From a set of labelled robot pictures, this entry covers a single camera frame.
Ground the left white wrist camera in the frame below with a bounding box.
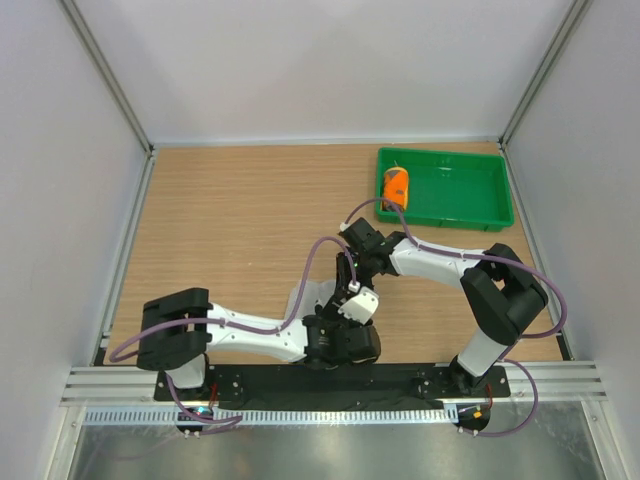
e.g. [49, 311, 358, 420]
[338, 286, 379, 325]

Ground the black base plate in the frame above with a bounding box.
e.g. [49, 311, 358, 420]
[176, 363, 511, 411]

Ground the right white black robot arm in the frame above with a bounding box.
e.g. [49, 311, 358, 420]
[339, 218, 549, 396]

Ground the aluminium frame rail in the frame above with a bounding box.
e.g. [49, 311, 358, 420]
[59, 358, 609, 409]

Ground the green plastic tray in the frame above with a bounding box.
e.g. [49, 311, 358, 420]
[374, 147, 515, 232]

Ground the white slotted cable duct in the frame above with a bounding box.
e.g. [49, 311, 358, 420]
[83, 405, 458, 427]

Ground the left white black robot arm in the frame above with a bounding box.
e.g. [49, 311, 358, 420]
[136, 280, 381, 400]

